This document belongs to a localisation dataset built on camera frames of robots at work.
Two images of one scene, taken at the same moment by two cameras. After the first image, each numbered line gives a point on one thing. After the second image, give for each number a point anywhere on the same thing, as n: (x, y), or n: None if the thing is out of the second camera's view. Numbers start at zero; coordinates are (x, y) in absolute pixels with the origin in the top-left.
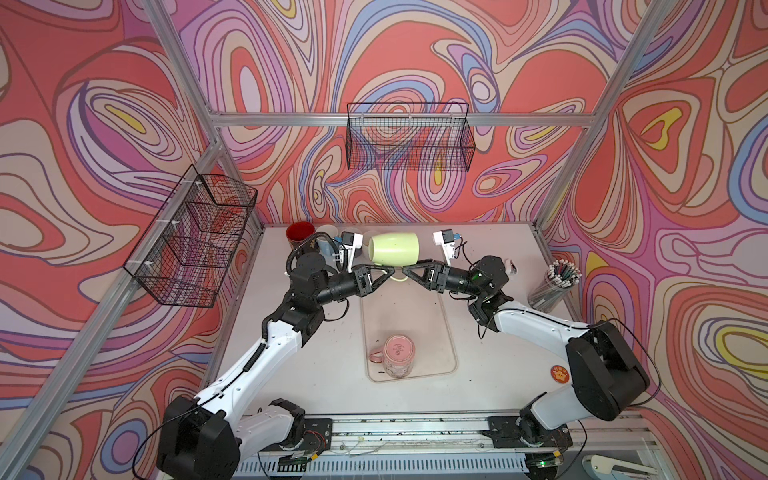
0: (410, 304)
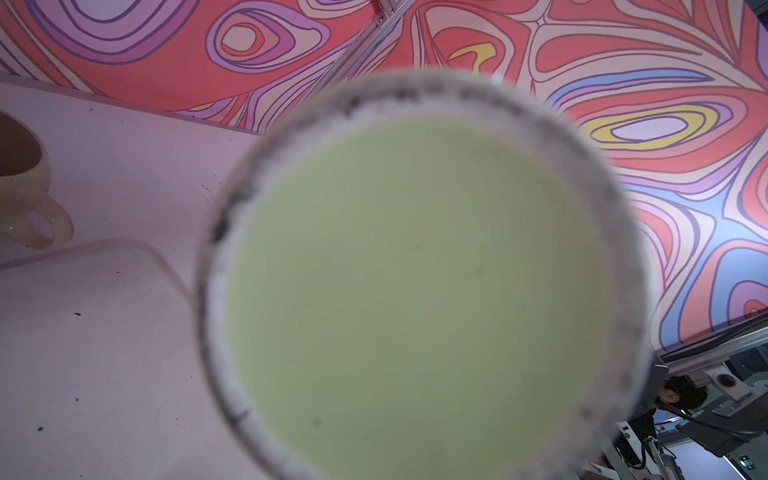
0: (102, 375)
